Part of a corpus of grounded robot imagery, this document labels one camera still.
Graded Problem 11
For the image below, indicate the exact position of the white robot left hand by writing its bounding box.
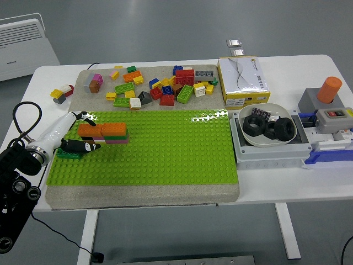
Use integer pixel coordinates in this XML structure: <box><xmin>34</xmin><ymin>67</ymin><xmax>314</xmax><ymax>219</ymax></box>
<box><xmin>32</xmin><ymin>110</ymin><xmax>102</xmax><ymax>155</ymax></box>

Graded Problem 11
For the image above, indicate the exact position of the dark green toy brick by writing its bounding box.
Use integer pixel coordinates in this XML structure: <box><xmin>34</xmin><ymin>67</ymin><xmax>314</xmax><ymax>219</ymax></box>
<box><xmin>56</xmin><ymin>148</ymin><xmax>83</xmax><ymax>160</ymax></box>

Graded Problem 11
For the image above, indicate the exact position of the orange toy brick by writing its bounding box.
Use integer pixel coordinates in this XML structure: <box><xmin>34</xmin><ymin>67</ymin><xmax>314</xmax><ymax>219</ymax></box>
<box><xmin>101</xmin><ymin>123</ymin><xmax>127</xmax><ymax>137</ymax></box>
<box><xmin>122</xmin><ymin>70</ymin><xmax>143</xmax><ymax>83</ymax></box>
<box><xmin>77</xmin><ymin>123</ymin><xmax>104</xmax><ymax>138</ymax></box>

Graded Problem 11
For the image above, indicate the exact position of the lime green toy brick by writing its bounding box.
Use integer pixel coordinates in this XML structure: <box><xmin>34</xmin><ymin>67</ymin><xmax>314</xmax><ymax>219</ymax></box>
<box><xmin>176</xmin><ymin>84</ymin><xmax>195</xmax><ymax>105</ymax></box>
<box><xmin>113</xmin><ymin>97</ymin><xmax>132</xmax><ymax>108</ymax></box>
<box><xmin>114</xmin><ymin>82</ymin><xmax>136</xmax><ymax>96</ymax></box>

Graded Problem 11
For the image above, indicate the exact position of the grey sloped toy brick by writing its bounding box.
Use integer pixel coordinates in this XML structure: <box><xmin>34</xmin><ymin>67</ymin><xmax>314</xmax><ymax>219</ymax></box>
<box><xmin>137</xmin><ymin>91</ymin><xmax>153</xmax><ymax>105</ymax></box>

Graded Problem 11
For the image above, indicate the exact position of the green studded baseplate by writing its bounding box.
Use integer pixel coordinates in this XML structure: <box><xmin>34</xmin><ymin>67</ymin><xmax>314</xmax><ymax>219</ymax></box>
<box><xmin>46</xmin><ymin>109</ymin><xmax>239</xmax><ymax>188</ymax></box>

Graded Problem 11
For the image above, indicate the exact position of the red sloped toy brick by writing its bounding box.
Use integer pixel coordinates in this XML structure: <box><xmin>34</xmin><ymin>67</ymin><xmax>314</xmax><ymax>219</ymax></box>
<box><xmin>159</xmin><ymin>94</ymin><xmax>176</xmax><ymax>107</ymax></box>

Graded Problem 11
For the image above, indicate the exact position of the large red toy brick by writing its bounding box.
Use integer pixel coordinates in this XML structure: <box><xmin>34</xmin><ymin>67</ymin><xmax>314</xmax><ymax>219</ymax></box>
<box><xmin>175</xmin><ymin>69</ymin><xmax>195</xmax><ymax>86</ymax></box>

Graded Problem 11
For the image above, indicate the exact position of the white floor heater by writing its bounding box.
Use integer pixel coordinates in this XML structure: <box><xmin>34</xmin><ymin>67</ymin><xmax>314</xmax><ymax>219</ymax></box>
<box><xmin>0</xmin><ymin>13</ymin><xmax>61</xmax><ymax>82</ymax></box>

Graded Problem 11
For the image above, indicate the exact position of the grey-brown mat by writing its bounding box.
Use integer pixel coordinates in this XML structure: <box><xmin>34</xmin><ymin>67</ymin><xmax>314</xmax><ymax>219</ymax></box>
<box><xmin>45</xmin><ymin>64</ymin><xmax>241</xmax><ymax>210</ymax></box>

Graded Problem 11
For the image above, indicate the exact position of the white table leg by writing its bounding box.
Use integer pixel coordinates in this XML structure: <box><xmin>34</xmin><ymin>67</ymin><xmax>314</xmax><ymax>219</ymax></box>
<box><xmin>274</xmin><ymin>203</ymin><xmax>302</xmax><ymax>260</ymax></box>
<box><xmin>76</xmin><ymin>209</ymin><xmax>99</xmax><ymax>265</ymax></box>

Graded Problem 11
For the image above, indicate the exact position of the large black hex nut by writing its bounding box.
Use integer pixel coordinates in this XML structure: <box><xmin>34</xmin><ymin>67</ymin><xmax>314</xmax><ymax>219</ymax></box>
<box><xmin>242</xmin><ymin>115</ymin><xmax>266</xmax><ymax>137</ymax></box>
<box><xmin>263</xmin><ymin>121</ymin><xmax>278</xmax><ymax>140</ymax></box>
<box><xmin>274</xmin><ymin>117</ymin><xmax>297</xmax><ymax>143</ymax></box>

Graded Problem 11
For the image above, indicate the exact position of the white and yellow cardboard box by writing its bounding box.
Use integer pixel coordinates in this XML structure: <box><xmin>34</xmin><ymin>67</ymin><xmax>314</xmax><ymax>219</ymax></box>
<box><xmin>217</xmin><ymin>56</ymin><xmax>271</xmax><ymax>108</ymax></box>

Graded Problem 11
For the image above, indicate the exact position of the white bowl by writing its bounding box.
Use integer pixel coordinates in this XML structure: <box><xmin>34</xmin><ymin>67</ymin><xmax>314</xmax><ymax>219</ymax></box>
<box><xmin>237</xmin><ymin>103</ymin><xmax>299</xmax><ymax>148</ymax></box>

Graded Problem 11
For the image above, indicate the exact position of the purple circuit board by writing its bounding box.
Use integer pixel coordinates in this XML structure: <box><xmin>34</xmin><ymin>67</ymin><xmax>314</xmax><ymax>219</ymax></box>
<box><xmin>250</xmin><ymin>107</ymin><xmax>271</xmax><ymax>120</ymax></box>

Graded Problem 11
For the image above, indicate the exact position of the grey junction box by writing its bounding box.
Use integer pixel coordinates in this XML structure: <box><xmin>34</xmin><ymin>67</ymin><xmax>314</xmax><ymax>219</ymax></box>
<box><xmin>229</xmin><ymin>108</ymin><xmax>314</xmax><ymax>171</ymax></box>

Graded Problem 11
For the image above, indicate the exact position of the grey block holder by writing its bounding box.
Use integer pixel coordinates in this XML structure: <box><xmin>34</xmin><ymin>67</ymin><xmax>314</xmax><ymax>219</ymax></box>
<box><xmin>297</xmin><ymin>87</ymin><xmax>345</xmax><ymax>115</ymax></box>

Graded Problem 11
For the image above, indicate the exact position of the blue and white fixture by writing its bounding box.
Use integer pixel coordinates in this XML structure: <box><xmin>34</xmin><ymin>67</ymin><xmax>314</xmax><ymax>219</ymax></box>
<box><xmin>298</xmin><ymin>112</ymin><xmax>353</xmax><ymax>171</ymax></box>

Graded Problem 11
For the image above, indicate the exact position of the orange cylinder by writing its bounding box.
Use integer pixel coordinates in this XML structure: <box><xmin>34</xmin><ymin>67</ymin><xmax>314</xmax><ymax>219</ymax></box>
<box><xmin>316</xmin><ymin>76</ymin><xmax>343</xmax><ymax>105</ymax></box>

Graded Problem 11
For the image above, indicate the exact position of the black cord with plug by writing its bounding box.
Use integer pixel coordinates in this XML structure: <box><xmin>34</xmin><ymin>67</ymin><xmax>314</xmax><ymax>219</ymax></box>
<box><xmin>30</xmin><ymin>165</ymin><xmax>105</xmax><ymax>263</ymax></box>

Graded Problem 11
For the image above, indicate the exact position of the grey push-button switch box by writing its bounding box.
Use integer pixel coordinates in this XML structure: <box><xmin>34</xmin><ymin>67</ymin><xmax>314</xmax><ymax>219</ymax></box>
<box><xmin>315</xmin><ymin>107</ymin><xmax>353</xmax><ymax>133</ymax></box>

